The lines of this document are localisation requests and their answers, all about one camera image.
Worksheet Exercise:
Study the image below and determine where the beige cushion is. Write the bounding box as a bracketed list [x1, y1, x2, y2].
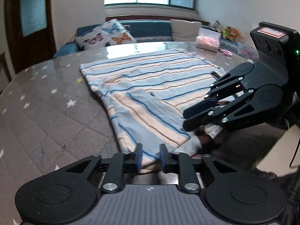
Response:
[170, 19, 202, 42]

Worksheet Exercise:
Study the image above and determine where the dark wooden door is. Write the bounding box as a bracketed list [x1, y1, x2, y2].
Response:
[4, 0, 56, 74]

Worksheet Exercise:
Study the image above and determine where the blue striped cloth garment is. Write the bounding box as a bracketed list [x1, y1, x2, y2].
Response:
[80, 49, 225, 168]

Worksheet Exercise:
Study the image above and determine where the pink hair scrunchie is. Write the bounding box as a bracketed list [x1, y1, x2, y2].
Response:
[219, 48, 232, 56]

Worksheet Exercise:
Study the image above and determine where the clear plastic storage box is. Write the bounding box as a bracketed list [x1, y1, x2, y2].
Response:
[237, 42, 259, 60]

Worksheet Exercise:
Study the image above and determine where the black cable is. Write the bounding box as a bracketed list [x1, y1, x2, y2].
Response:
[289, 135, 300, 168]

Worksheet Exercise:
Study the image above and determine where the blue sofa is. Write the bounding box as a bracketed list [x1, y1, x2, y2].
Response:
[53, 20, 238, 58]

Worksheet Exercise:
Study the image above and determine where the pink tissue box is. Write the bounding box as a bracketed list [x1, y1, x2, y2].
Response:
[196, 28, 221, 52]

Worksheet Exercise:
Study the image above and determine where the butterfly print pillow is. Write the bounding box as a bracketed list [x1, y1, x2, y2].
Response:
[75, 19, 136, 50]

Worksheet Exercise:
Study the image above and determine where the black white plush toy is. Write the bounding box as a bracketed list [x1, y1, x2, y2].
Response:
[209, 20, 222, 33]

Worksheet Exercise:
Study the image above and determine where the grey star tablecloth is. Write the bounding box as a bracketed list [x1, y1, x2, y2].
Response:
[1, 42, 244, 224]

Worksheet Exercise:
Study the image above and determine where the black camera box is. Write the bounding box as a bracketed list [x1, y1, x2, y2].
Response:
[250, 22, 299, 71]

